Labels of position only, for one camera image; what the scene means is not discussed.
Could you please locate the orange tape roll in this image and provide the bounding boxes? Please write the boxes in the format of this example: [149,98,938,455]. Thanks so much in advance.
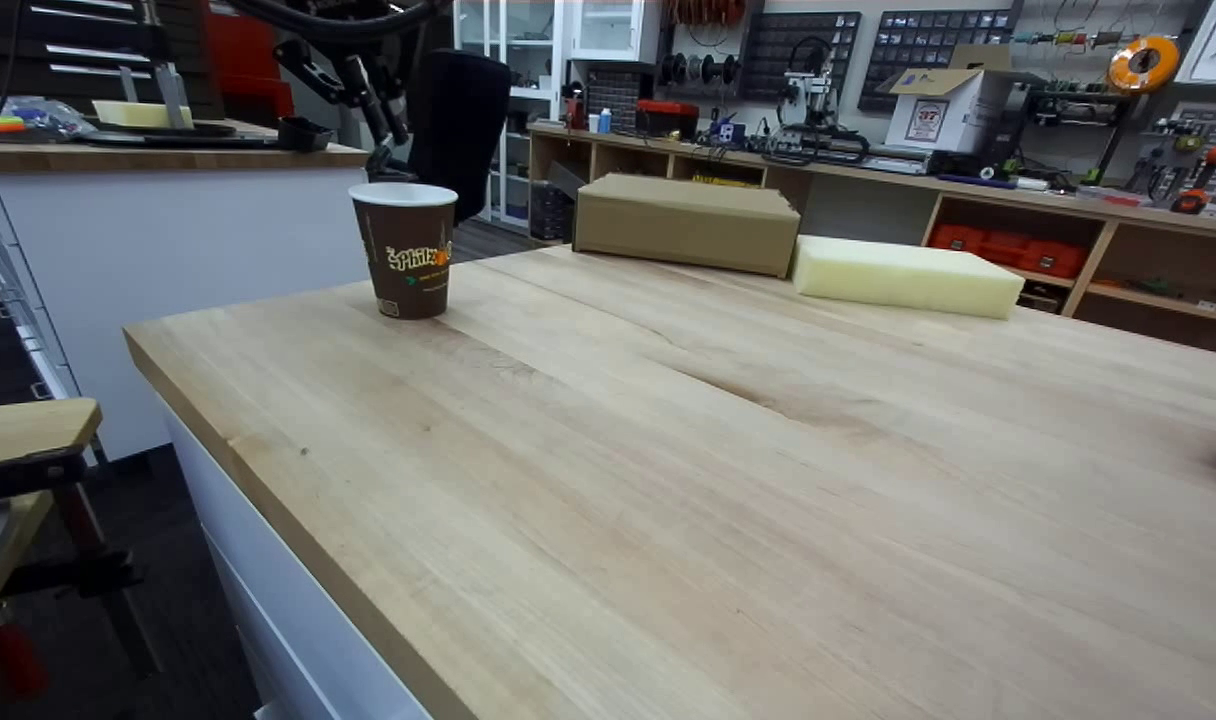
[1108,31,1183,98]

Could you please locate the black flat tray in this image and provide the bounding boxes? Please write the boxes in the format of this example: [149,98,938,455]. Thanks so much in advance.
[75,118,248,148]

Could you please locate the pale yellow foam block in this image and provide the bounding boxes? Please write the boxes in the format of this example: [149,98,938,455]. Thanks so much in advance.
[788,233,1028,324]

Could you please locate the white table base cabinet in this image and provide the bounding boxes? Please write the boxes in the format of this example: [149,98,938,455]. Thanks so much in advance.
[162,412,433,720]

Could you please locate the white cardboard box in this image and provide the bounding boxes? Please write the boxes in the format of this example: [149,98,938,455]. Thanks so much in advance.
[882,60,992,156]

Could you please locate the black drawer rack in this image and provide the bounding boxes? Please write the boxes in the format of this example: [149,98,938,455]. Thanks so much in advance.
[20,0,159,88]

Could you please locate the flat brown cardboard box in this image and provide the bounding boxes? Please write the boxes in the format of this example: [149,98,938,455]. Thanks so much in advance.
[572,167,803,286]

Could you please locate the white glass door cabinets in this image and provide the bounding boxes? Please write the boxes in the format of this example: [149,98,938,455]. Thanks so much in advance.
[449,0,656,230]

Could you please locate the small wooden side table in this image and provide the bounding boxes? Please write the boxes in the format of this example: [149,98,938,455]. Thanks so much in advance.
[0,397,159,699]

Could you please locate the wooden shelf unit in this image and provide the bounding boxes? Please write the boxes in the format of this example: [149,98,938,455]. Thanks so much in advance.
[522,118,1216,361]

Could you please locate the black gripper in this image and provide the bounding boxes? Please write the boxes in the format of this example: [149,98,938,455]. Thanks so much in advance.
[272,27,417,153]

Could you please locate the brown paper coffee cup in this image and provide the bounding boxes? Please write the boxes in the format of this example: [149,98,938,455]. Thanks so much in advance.
[344,179,464,324]

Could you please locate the black office chair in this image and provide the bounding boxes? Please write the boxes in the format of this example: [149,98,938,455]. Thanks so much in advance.
[401,48,520,230]

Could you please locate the pale yellow sponge block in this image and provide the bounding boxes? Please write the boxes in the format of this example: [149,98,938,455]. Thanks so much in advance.
[89,98,193,136]

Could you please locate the red cabinet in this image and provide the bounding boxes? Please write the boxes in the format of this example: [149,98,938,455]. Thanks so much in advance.
[204,4,300,128]

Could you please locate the white counter with wooden top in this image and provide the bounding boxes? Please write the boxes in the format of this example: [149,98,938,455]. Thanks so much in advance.
[0,131,374,466]

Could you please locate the red storage bins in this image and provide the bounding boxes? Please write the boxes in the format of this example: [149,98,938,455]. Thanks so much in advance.
[927,220,1091,286]

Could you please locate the black pegboard tool panel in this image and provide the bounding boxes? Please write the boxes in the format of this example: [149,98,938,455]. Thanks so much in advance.
[740,8,863,109]
[856,4,1019,118]

